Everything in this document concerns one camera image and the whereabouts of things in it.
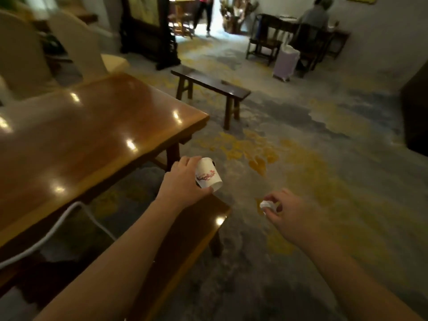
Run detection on person's left hand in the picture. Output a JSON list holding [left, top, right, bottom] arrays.
[[156, 156, 214, 211]]

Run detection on glossy brown wooden table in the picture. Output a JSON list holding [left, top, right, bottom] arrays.
[[0, 73, 210, 284]]

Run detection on white trash bin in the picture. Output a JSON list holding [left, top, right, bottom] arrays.
[[272, 44, 300, 82]]

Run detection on carved wooden root sculpture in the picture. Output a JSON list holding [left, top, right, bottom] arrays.
[[220, 0, 259, 34]]

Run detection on dark wooden chair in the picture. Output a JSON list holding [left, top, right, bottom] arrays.
[[246, 14, 285, 66], [292, 23, 335, 78]]

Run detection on white paper cup red print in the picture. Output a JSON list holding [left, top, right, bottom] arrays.
[[195, 158, 223, 192]]

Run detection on dark wooden bench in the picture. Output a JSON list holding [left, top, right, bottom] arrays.
[[171, 66, 251, 131]]

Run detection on person's right hand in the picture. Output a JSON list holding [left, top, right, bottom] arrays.
[[263, 188, 327, 250]]

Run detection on person's right forearm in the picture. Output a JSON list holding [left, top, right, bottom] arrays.
[[298, 235, 425, 321]]

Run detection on dark wooden folding screen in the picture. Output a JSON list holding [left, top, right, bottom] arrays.
[[119, 0, 181, 71]]

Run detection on brown wooden bench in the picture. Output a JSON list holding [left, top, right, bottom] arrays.
[[127, 194, 231, 321]]

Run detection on white cable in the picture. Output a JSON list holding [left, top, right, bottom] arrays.
[[0, 201, 117, 269]]

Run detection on dark wooden table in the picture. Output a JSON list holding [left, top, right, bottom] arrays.
[[279, 16, 351, 60]]

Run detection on dark wooden cabinet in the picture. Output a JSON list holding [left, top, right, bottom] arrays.
[[400, 60, 428, 157]]

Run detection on person's left forearm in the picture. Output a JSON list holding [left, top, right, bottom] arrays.
[[33, 196, 183, 321]]

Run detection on cream wooden chair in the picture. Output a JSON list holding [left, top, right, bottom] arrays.
[[47, 10, 130, 80], [0, 10, 61, 104]]

